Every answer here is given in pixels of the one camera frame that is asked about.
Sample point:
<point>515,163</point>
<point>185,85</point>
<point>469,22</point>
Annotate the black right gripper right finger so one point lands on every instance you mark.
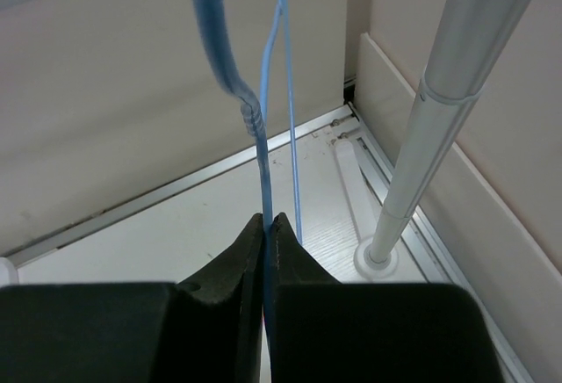
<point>303,335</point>

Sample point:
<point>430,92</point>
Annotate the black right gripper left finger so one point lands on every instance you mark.
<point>224,300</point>

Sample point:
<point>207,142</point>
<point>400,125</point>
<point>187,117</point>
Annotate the blue wire hanger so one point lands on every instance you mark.
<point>213,31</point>

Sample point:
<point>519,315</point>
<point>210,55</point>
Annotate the white clothes rack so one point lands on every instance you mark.
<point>469,40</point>

